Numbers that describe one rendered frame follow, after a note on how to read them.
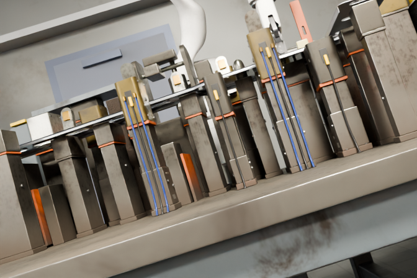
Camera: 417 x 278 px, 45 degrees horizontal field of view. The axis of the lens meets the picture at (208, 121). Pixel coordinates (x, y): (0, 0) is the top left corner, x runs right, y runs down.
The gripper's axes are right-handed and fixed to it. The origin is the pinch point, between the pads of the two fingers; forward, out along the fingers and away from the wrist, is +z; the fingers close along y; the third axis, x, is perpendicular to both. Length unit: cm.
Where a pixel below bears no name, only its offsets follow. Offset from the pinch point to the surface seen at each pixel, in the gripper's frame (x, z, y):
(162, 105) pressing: -37.9, 3.0, -4.3
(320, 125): 3.6, 23.4, 1.6
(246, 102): -13.6, 10.9, 2.1
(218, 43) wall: -25, -84, -292
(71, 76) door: -154, -94, -272
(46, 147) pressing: -78, 3, -9
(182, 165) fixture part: -36.2, 22.5, 3.8
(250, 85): -11.2, 6.8, 2.5
